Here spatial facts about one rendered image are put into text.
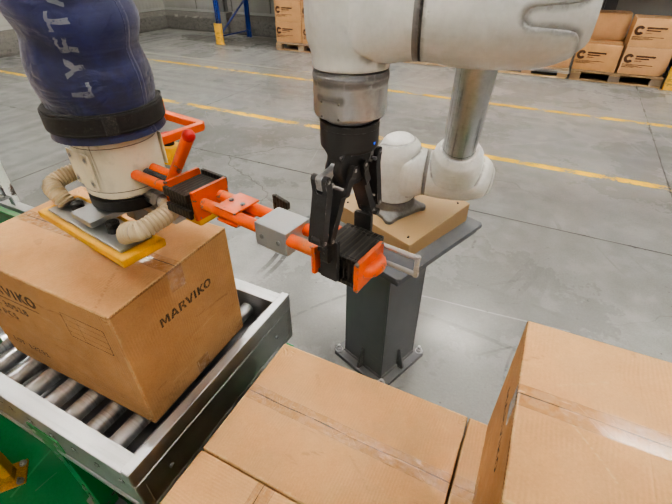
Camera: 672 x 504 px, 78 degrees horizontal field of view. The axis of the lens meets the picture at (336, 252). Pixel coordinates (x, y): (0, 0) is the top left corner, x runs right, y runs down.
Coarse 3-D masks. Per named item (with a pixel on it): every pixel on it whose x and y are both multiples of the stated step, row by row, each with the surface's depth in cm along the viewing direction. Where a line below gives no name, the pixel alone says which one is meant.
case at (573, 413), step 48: (528, 336) 84; (576, 336) 84; (528, 384) 75; (576, 384) 75; (624, 384) 75; (528, 432) 67; (576, 432) 67; (624, 432) 67; (480, 480) 91; (528, 480) 61; (576, 480) 61; (624, 480) 61
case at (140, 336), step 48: (0, 240) 112; (48, 240) 112; (192, 240) 112; (0, 288) 107; (48, 288) 96; (96, 288) 96; (144, 288) 96; (192, 288) 111; (48, 336) 111; (96, 336) 96; (144, 336) 99; (192, 336) 116; (96, 384) 115; (144, 384) 103
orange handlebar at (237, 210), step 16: (192, 128) 106; (144, 176) 83; (224, 192) 77; (208, 208) 74; (224, 208) 72; (240, 208) 72; (256, 208) 73; (240, 224) 71; (288, 240) 65; (304, 240) 64; (384, 256) 62; (368, 272) 59
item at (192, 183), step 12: (168, 180) 77; (180, 180) 79; (192, 180) 80; (204, 180) 80; (216, 180) 77; (168, 192) 76; (180, 192) 74; (192, 192) 73; (204, 192) 75; (216, 192) 78; (168, 204) 78; (180, 204) 77; (192, 204) 74; (192, 216) 76; (204, 216) 77
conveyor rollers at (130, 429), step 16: (0, 336) 137; (240, 336) 138; (0, 352) 135; (16, 352) 132; (0, 368) 128; (16, 368) 126; (32, 368) 128; (48, 368) 126; (32, 384) 121; (48, 384) 124; (64, 384) 121; (80, 384) 123; (48, 400) 117; (64, 400) 120; (80, 400) 117; (96, 400) 119; (80, 416) 115; (96, 416) 113; (112, 416) 114; (128, 432) 110
